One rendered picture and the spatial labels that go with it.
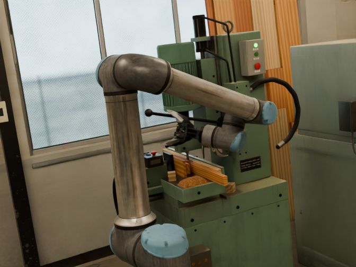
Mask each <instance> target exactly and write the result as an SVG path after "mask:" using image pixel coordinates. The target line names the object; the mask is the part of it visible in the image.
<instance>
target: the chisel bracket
mask: <svg viewBox="0 0 356 267"><path fill-rule="evenodd" d="M201 148H202V147H201V143H199V141H198V139H195V138H192V139H191V140H189V141H187V142H186V143H184V144H182V145H177V146H174V149H175V151H177V152H179V153H184V152H185V153H186V154H188V153H189V151H192V150H197V149H201Z"/></svg>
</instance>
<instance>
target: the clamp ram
mask: <svg viewBox="0 0 356 267"><path fill-rule="evenodd" d="M163 157H164V160H163V162H164V164H166V165H167V171H174V170H175V168H174V159H173V154H170V153H168V152H163Z"/></svg>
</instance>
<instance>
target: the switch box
mask: <svg viewBox="0 0 356 267"><path fill-rule="evenodd" d="M255 43H257V47H256V48H259V49H258V50H253V48H255V47H254V44H255ZM256 51H257V52H258V53H259V55H258V56H257V57H259V59H255V60H254V58H256V57H255V56H254V53H255V52H256ZM239 54H240V60H241V73H242V76H253V75H259V74H265V73H266V68H265V54H264V40H263V39H255V40H246V41H239ZM256 63H260V65H261V67H260V69H255V64H256ZM255 70H260V72H256V73H255Z"/></svg>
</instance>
